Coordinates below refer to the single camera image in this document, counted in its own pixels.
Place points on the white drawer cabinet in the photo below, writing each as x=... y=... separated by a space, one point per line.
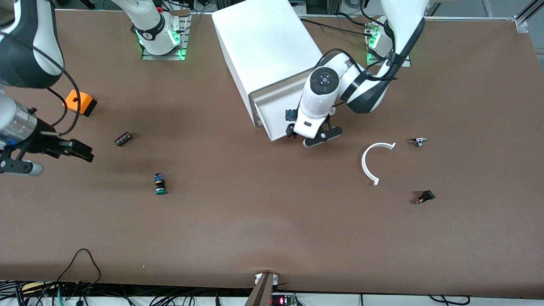
x=267 y=42

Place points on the red push button switch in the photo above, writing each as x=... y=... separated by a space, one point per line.
x=290 y=114

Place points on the small metal toggle switch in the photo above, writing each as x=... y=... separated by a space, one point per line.
x=418 y=142

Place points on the red LED display module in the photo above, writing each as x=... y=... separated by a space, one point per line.
x=282 y=301

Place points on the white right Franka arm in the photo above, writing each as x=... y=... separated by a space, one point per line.
x=17 y=63

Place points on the white curved plastic strip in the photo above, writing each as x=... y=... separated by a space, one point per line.
x=364 y=163

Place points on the green push button switch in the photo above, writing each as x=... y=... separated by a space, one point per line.
x=160 y=183

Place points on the dark cylindrical capacitor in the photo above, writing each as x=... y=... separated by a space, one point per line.
x=123 y=139

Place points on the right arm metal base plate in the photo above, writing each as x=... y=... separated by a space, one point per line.
x=185 y=42

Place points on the white plastic drawer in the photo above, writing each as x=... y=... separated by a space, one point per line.
x=276 y=119

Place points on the camera mount post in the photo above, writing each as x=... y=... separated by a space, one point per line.
x=262 y=293

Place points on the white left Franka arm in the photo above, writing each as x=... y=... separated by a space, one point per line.
x=323 y=97

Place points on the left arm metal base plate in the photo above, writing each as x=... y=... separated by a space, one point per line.
x=369 y=57

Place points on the orange button enclosure box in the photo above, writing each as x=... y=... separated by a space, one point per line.
x=83 y=104

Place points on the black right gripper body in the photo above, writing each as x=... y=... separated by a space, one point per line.
x=41 y=140

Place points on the small black rocker switch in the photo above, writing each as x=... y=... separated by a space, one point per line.
x=426 y=196

